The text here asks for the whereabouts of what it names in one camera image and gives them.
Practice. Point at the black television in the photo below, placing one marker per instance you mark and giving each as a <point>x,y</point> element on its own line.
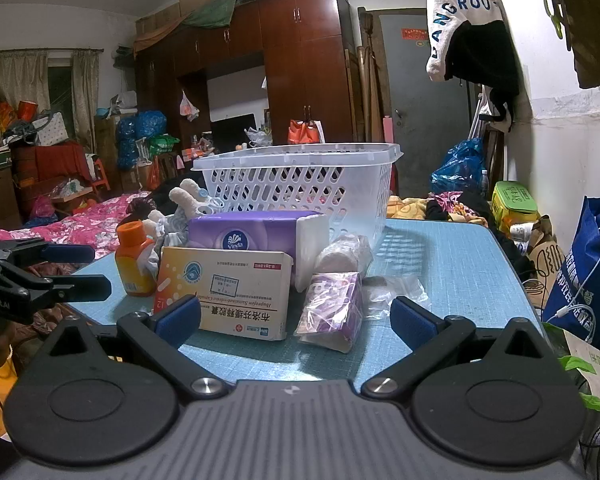
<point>232,132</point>

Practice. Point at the wooden planks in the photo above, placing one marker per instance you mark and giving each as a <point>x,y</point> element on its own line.
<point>370,85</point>

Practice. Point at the white folding rack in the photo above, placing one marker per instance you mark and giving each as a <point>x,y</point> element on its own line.
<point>476,110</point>

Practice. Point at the white fluffy socks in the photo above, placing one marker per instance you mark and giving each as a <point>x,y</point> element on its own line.
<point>185,195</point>

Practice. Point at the brown paper bag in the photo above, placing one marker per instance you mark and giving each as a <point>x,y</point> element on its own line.
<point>547,260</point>

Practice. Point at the white plastic bag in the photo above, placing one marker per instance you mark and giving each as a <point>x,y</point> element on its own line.
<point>187,106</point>

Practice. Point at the grey door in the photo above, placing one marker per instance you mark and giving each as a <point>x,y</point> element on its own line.
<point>420,100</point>

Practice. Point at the white orange medicine box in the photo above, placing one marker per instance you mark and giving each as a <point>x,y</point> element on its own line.
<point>240,285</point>

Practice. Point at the red door sign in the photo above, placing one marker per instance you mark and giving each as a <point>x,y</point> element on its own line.
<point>415,34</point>

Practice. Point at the pink board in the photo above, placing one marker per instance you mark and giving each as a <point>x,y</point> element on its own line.
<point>388,130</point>

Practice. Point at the plush toy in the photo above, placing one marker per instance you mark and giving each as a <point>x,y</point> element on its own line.
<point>172,230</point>

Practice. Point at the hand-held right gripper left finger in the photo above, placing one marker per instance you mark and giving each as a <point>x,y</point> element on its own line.
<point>179,319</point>

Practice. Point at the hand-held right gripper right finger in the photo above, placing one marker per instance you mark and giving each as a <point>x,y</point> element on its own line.
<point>409,318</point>

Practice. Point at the red plastic stool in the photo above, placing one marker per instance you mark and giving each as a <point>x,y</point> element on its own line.
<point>101,172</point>

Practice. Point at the colourful patterned blanket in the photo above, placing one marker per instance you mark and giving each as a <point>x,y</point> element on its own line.
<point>410,207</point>

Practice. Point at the brown wooden wardrobe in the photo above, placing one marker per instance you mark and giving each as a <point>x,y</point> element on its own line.
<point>300,60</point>

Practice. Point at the clear plastic storage bin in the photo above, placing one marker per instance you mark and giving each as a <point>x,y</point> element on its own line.
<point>280,190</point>

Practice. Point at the pile of blue bags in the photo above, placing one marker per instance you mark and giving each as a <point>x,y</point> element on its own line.
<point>150,122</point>

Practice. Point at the blue tote bag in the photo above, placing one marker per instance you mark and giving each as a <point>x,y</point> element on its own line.
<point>580,285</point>

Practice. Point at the orange white hanging bag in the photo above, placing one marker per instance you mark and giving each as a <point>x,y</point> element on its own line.
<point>302,132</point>

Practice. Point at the dark fluffy pompom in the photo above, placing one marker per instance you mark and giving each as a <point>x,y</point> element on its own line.
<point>140,206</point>

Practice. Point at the pink floral blanket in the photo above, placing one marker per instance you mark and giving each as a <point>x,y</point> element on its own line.
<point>80,220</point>

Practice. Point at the green lidded box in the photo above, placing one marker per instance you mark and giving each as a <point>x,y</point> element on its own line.
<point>512,197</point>

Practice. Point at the clear plastic bag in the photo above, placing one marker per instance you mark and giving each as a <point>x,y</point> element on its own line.
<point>395,287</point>

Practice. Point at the white black hanging garment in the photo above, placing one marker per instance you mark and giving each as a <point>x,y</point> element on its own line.
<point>450,15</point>

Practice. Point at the white roll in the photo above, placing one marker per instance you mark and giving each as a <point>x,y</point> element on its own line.
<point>340,257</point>

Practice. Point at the beige curtain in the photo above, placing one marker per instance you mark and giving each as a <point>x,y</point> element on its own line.
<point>85,95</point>
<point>20,77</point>

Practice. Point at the purple tissue pack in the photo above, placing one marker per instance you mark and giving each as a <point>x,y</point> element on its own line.
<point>240,235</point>

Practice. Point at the purple packet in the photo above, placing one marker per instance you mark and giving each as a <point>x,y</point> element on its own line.
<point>330,305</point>

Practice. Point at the green plastic bag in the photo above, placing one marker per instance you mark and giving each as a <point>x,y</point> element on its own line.
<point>162,145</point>

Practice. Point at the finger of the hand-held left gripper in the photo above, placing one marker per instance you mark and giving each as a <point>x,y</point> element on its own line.
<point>82,287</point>
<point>70,253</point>

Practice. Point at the red cloth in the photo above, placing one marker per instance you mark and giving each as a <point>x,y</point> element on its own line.
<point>55,160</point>

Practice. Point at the orange pill bottle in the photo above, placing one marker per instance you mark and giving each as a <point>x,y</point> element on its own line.
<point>132,265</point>

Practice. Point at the green cloth bundle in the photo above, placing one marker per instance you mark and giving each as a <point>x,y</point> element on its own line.
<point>215,10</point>

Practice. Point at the blue plastic bag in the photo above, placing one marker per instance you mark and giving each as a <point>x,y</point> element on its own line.
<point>455,170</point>

